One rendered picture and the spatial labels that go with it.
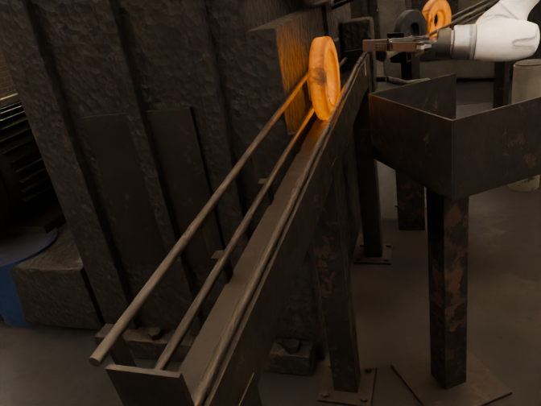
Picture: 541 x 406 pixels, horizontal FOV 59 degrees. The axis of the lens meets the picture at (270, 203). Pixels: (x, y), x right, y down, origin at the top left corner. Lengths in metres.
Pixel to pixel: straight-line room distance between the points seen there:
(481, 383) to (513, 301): 0.35
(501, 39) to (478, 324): 0.77
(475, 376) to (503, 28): 0.87
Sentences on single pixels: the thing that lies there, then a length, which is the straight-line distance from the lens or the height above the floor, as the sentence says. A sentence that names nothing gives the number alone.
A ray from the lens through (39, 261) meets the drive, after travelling 1.75.
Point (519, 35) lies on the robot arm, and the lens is 1.42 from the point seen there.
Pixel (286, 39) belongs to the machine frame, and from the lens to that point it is 1.07.
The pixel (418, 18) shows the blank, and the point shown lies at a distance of 1.93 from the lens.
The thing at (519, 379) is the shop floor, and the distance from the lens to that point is 1.36.
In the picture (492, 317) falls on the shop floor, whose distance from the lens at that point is 1.52.
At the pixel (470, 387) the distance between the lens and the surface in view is 1.31.
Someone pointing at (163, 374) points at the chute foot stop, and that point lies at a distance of 0.43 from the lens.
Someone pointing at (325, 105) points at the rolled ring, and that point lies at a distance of 1.07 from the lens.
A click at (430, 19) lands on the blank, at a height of 0.73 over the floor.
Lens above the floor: 0.95
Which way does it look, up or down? 25 degrees down
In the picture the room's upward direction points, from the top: 10 degrees counter-clockwise
